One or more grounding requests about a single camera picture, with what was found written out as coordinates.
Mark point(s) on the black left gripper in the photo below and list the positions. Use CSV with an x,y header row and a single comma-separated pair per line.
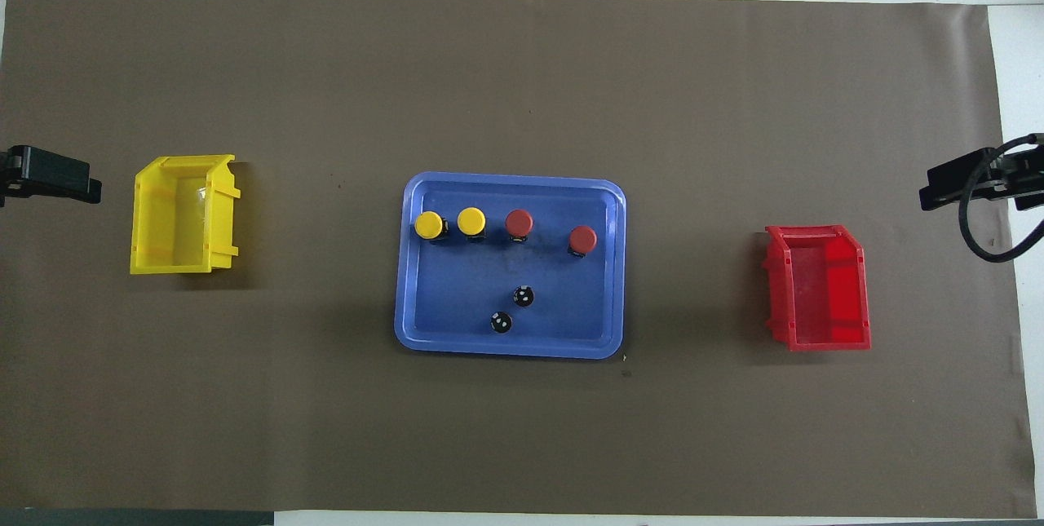
x,y
8,175

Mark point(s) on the yellow plastic storage bin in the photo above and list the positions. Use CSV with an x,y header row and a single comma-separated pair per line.
x,y
175,220

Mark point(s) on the red push button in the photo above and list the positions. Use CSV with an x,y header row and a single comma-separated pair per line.
x,y
582,239
519,223

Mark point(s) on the black cylindrical capacitor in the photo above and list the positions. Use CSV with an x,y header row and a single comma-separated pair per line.
x,y
501,322
524,295

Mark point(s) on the yellow push button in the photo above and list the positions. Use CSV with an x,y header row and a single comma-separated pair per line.
x,y
471,221
429,225

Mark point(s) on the red plastic storage bin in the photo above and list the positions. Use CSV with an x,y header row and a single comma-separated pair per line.
x,y
824,298

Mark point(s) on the brown paper table mat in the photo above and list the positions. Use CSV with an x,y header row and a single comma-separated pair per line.
x,y
326,428

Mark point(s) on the blue plastic tray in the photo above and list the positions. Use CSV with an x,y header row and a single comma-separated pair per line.
x,y
457,298

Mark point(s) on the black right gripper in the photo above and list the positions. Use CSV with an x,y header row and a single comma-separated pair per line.
x,y
1024,179

